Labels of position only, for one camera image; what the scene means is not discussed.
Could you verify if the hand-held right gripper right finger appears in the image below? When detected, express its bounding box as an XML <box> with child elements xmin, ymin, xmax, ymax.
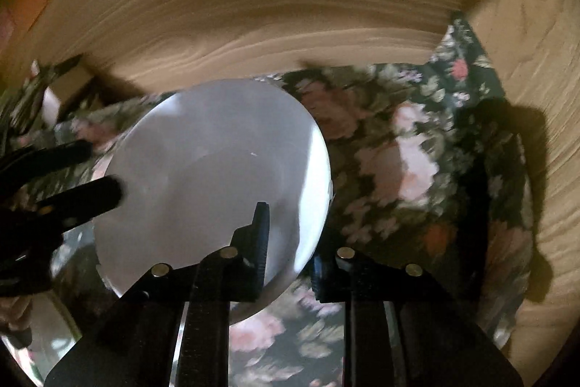
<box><xmin>310</xmin><ymin>246</ymin><xmax>524</xmax><ymax>387</ymax></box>

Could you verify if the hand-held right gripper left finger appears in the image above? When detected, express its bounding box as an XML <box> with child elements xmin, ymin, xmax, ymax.
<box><xmin>43</xmin><ymin>201</ymin><xmax>272</xmax><ymax>387</ymax></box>

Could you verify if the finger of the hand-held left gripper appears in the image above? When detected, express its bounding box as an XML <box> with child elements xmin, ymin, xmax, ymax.
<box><xmin>9</xmin><ymin>141</ymin><xmax>94</xmax><ymax>180</ymax></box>
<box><xmin>38</xmin><ymin>176</ymin><xmax>125</xmax><ymax>230</ymax></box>

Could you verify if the white plate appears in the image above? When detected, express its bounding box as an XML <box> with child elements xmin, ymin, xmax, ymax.
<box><xmin>92</xmin><ymin>79</ymin><xmax>334</xmax><ymax>326</ymax></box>

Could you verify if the person's left hand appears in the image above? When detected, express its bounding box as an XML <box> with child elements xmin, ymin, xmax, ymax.
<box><xmin>0</xmin><ymin>294</ymin><xmax>34</xmax><ymax>348</ymax></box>

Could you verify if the dark floral tablecloth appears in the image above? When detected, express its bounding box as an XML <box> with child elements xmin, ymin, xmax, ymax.
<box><xmin>0</xmin><ymin>13</ymin><xmax>535</xmax><ymax>387</ymax></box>

